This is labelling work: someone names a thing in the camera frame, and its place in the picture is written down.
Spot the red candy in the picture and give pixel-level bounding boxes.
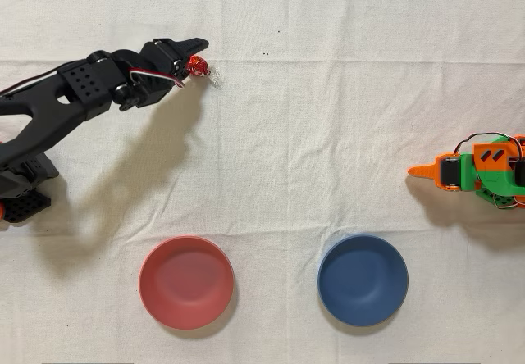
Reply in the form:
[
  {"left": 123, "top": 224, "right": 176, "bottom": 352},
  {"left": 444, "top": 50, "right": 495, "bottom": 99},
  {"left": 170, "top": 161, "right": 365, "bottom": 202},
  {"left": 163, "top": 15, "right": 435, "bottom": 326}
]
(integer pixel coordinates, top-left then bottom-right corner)
[{"left": 184, "top": 53, "right": 225, "bottom": 91}]

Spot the blue bowl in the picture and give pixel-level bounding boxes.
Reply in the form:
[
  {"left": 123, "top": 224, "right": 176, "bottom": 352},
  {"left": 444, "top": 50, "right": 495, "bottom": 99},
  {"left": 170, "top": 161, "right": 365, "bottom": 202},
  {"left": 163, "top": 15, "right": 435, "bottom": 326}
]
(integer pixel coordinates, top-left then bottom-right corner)
[{"left": 317, "top": 233, "right": 410, "bottom": 327}]

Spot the red bowl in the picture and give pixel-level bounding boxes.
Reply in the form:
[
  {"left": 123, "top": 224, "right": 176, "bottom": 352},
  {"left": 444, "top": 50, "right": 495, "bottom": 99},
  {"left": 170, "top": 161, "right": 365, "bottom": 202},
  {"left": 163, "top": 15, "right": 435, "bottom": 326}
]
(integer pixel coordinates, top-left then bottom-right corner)
[{"left": 138, "top": 234, "right": 235, "bottom": 331}]

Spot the white tablecloth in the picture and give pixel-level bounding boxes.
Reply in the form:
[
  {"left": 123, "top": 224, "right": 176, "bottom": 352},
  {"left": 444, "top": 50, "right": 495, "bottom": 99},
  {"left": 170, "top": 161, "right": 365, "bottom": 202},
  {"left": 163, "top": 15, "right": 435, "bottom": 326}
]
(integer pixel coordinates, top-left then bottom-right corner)
[{"left": 0, "top": 0, "right": 525, "bottom": 364}]

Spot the black arm gripper cable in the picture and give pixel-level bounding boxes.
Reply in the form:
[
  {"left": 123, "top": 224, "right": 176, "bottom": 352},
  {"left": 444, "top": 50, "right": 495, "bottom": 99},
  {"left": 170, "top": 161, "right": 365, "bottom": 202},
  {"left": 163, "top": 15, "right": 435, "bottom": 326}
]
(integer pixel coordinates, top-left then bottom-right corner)
[{"left": 128, "top": 66, "right": 187, "bottom": 91}]

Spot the orange arm gripper cable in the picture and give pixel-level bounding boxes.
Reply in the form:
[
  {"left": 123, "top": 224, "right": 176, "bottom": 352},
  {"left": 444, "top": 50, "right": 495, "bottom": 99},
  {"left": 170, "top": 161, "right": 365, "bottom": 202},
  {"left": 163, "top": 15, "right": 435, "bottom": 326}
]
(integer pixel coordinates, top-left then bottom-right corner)
[{"left": 453, "top": 132, "right": 525, "bottom": 161}]

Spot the black arm wrist cable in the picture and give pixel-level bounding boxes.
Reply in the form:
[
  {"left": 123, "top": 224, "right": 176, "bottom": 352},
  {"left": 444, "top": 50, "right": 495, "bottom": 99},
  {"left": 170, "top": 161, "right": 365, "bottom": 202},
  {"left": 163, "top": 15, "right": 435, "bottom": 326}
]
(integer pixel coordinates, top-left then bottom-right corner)
[{"left": 0, "top": 67, "right": 63, "bottom": 95}]

